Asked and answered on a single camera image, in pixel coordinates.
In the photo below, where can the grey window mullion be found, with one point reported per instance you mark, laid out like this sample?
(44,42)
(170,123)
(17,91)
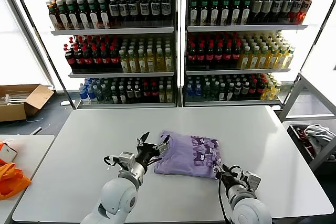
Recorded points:
(46,72)

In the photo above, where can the blue label water bottle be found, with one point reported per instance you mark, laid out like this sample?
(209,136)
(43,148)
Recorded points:
(91,93)
(189,90)
(198,91)
(83,93)

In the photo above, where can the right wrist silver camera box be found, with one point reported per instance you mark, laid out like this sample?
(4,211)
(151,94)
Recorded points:
(252,179)

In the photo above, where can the dark drink bottle white cap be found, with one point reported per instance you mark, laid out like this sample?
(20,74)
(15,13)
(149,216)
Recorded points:
(132,9)
(137,93)
(123,9)
(287,6)
(277,6)
(113,10)
(165,9)
(130,93)
(237,89)
(245,89)
(296,6)
(144,9)
(155,9)

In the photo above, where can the crumpled grey garment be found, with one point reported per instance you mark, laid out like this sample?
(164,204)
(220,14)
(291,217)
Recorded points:
(317,134)

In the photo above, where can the dark tea bottle green cap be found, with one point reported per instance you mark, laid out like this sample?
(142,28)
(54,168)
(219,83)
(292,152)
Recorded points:
(122,96)
(214,14)
(225,14)
(62,16)
(245,14)
(235,14)
(103,16)
(222,93)
(82,16)
(114,96)
(203,14)
(230,92)
(72,16)
(93,16)
(193,14)

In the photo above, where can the black storage bin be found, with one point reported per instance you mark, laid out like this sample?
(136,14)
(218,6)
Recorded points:
(296,141)

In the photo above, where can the thin dark metal pole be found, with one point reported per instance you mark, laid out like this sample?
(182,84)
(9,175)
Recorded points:
(41,40)
(315,35)

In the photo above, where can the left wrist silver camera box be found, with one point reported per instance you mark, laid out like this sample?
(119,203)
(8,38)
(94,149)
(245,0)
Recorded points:
(127,159)

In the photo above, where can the orange fabric bag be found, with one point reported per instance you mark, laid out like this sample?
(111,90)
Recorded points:
(10,179)

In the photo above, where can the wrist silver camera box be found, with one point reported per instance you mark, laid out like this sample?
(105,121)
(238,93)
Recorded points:
(127,159)
(252,179)

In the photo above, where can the small grey bar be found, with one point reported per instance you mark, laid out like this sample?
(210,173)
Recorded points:
(36,130)

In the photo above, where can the grey metal frame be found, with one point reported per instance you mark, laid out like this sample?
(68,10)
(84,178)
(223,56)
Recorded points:
(291,98)

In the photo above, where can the purple t-shirt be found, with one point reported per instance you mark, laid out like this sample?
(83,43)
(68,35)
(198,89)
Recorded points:
(178,161)

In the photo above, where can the open cardboard box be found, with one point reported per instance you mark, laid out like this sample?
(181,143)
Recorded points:
(39,98)

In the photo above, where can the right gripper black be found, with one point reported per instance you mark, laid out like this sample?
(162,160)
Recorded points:
(231,179)

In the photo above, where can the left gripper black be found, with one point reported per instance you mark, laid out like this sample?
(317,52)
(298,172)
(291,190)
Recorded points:
(148,153)

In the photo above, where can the small white side table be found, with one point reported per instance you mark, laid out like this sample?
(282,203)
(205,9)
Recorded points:
(34,150)

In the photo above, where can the white packing pieces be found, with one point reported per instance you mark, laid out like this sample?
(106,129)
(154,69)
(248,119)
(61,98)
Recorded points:
(15,98)

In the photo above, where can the cola bottle red cap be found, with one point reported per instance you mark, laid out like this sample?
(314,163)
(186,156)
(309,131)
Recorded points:
(252,89)
(96,61)
(154,93)
(227,56)
(209,56)
(191,56)
(236,56)
(70,61)
(88,61)
(200,56)
(105,61)
(218,56)
(78,61)
(260,89)
(146,93)
(114,60)

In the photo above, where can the small white flat object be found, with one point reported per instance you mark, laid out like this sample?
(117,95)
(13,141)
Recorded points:
(64,103)

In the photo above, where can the green tinted water bottle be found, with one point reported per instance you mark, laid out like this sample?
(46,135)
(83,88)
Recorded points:
(206,90)
(99,94)
(214,90)

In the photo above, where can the grey metal shelf unit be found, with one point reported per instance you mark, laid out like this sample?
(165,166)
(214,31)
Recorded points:
(118,30)
(236,28)

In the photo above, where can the dark bottle grey label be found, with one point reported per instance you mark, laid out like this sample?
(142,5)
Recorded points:
(256,6)
(267,6)

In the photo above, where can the yellow juice bottle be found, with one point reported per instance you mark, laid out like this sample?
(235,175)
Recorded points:
(275,90)
(289,58)
(141,62)
(124,62)
(132,62)
(253,60)
(281,60)
(271,60)
(168,61)
(262,60)
(162,95)
(150,62)
(169,95)
(267,91)
(159,61)
(244,60)

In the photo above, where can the small white box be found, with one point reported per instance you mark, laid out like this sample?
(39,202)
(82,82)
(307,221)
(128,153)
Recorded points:
(8,153)

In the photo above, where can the crumpled red garment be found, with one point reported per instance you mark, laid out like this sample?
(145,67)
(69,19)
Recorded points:
(301,134)

